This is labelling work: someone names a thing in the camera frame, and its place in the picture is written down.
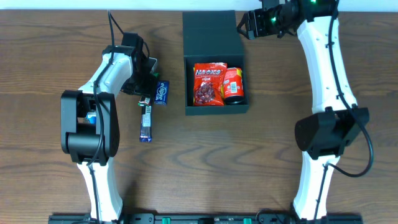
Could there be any green chocolate bar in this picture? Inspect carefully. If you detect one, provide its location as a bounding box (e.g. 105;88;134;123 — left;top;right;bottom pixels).
138;73;159;106

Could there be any blue Eclipse mint box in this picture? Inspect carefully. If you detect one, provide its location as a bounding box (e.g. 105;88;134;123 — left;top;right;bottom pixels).
154;81;169;105

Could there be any dark blue wafer bar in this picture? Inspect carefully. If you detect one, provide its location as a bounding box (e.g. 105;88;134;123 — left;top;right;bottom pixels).
139;106;152;142

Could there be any dark green box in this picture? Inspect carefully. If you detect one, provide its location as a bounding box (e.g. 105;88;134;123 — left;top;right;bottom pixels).
182;11;249;116

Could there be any red Hacks candy bag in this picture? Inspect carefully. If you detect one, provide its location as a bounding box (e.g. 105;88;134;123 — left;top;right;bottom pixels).
193;62;227;106

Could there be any red Pringles can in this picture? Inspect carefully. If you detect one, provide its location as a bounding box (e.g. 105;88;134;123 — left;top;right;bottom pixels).
223;67;244;105

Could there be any blue Oreo cookie pack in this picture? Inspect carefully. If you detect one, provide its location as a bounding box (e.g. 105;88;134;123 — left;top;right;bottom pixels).
84;112;96;124

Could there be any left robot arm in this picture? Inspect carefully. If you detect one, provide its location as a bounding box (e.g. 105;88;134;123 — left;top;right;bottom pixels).
60;32;158;223

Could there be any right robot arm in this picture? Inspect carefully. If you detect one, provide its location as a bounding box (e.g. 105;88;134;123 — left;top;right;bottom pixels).
237;0;369;223

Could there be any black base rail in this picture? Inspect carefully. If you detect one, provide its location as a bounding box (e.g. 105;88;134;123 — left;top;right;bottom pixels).
47;212;364;224

